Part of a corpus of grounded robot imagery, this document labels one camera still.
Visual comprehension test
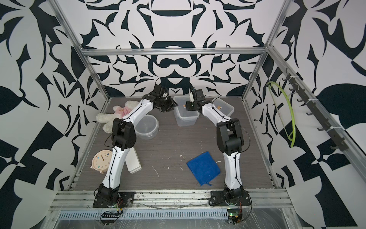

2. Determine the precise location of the clear rectangular lunch box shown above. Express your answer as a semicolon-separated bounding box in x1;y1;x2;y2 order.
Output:
173;95;199;127
213;98;234;117

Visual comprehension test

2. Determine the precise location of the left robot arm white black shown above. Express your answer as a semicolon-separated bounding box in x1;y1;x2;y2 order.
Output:
96;85;178;203

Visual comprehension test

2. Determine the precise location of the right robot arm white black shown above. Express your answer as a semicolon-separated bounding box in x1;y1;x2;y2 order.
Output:
185;88;244;197

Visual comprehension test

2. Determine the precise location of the round clear container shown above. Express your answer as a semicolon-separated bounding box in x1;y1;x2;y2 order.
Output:
135;114;159;140

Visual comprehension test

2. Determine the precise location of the white teddy bear pink shirt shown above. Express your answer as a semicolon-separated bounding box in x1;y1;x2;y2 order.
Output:
96;100;139;134

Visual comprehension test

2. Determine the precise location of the white rectangular box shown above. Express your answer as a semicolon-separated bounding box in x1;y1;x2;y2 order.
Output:
125;148;142;174

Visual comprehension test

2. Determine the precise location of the blue cleaning cloth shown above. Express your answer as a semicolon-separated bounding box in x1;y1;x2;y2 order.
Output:
186;151;221;186

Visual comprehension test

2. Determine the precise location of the pink round alarm clock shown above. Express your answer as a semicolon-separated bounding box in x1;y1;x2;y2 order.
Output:
90;150;112;174

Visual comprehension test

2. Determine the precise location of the green clothes hanger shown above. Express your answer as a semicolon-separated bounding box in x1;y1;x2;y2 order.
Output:
266;81;296;148

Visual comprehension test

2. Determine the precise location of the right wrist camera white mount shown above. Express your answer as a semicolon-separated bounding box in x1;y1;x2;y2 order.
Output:
189;89;195;103

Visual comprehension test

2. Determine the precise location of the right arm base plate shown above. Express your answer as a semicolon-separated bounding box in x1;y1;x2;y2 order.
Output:
208;189;251;207

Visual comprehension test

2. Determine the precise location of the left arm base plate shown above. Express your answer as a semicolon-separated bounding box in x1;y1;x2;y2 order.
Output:
92;191;135;209

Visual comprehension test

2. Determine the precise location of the aluminium frame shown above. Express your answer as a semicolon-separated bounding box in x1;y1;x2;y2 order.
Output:
47;0;366;229

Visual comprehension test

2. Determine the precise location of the black wall hook rack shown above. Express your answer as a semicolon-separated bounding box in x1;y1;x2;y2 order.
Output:
283;68;349;152

